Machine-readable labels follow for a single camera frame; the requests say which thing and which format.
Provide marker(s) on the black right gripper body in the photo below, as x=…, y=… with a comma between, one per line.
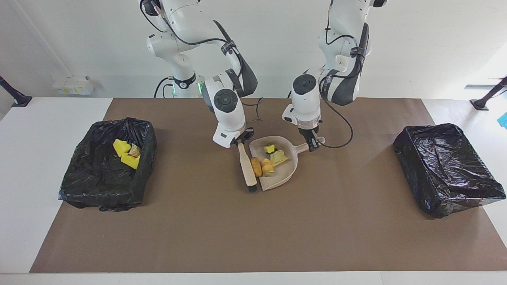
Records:
x=244, y=135

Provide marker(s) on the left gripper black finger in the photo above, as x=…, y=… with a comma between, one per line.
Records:
x=310, y=144
x=317, y=142

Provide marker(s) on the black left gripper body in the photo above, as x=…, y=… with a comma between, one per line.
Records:
x=309, y=131

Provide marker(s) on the small yellow green sponge piece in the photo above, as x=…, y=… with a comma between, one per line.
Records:
x=269, y=149

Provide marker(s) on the beige brush with black bristles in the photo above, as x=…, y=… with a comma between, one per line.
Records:
x=248, y=170

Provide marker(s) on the brown fried nugget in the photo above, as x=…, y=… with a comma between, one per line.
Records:
x=256, y=167

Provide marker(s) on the pale fried dumpling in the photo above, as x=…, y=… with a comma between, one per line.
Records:
x=135, y=150
x=279, y=158
x=267, y=168

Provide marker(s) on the beige plastic dustpan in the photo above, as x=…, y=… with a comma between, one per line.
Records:
x=287, y=174

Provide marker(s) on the notched yellow sponge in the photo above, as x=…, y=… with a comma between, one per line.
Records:
x=130, y=161

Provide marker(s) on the green topped yellow sponge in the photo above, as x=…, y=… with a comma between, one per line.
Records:
x=121, y=147

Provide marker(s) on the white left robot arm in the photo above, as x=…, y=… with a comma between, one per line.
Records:
x=309, y=103

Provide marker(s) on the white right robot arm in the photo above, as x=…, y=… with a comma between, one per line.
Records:
x=227, y=118

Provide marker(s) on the bin lined with black bag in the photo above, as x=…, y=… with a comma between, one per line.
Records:
x=443, y=166
x=99, y=182

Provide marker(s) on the brown table mat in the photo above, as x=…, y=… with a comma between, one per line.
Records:
x=237, y=245

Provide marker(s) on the blue object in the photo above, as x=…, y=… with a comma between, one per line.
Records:
x=503, y=120

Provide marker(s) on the white wall socket boxes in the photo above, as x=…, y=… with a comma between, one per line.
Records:
x=73, y=85

